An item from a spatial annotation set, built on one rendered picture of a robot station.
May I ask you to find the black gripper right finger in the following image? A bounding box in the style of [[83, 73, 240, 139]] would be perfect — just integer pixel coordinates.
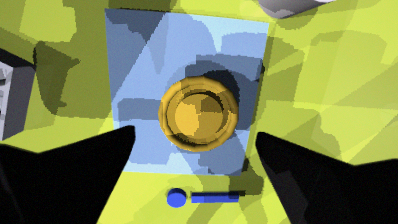
[[255, 132, 398, 224]]

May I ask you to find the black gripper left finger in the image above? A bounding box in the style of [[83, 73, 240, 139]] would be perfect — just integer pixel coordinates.
[[0, 125, 136, 224]]

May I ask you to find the grey dish rack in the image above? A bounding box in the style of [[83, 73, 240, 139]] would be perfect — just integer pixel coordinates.
[[0, 48, 37, 141]]

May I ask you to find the grey cylinder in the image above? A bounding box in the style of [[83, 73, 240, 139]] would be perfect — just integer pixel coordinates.
[[258, 0, 334, 19]]

